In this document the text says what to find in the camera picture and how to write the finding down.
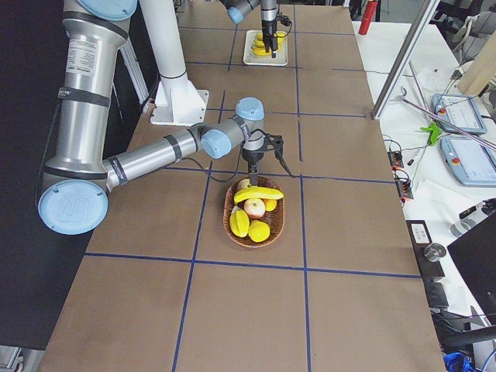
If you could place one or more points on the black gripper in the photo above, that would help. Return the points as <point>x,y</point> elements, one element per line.
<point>253,156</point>
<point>267,19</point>

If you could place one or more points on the yellow banana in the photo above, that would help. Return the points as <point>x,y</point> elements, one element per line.
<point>260,53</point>
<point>280,36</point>
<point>257,192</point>
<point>258,45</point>

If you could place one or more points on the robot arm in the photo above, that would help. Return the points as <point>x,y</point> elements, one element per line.
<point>238,10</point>
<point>95,116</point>

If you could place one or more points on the brown wicker basket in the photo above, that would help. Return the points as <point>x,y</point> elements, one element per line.
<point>274,219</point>

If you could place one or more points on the white bear tray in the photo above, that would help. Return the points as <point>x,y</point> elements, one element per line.
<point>282,52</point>

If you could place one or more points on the pink peach apple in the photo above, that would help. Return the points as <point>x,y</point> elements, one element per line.
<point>255,208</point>

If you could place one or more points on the orange fruit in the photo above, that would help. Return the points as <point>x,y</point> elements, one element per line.
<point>270,204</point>

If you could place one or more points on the yellow starfruit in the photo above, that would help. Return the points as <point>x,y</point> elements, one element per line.
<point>239,222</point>

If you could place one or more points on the yellow lemon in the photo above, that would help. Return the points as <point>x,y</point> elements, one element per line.
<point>258,231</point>

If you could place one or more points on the red fire extinguisher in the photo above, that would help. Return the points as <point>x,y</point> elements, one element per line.
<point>368,15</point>

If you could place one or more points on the green plastic clamp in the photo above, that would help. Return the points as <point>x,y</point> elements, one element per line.
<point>434,132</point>

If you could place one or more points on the metal cylinder weight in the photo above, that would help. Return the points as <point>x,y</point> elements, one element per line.
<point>434,252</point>

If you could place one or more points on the upper teach pendant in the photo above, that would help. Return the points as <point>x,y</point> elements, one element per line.
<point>459,110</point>

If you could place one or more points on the teach pendant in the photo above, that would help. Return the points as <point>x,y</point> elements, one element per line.
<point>459,110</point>
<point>471,164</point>

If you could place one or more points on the lower teach pendant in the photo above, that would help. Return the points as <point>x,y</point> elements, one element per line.
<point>471,164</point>

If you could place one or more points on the black monitor corner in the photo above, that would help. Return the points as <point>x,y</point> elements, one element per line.
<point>474,257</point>

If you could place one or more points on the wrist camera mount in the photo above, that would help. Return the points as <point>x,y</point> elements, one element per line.
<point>273,143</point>
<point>284,20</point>

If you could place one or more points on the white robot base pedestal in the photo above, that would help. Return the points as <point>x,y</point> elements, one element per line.
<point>178,102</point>

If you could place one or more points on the aluminium frame post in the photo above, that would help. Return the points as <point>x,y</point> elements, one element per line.
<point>412,38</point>

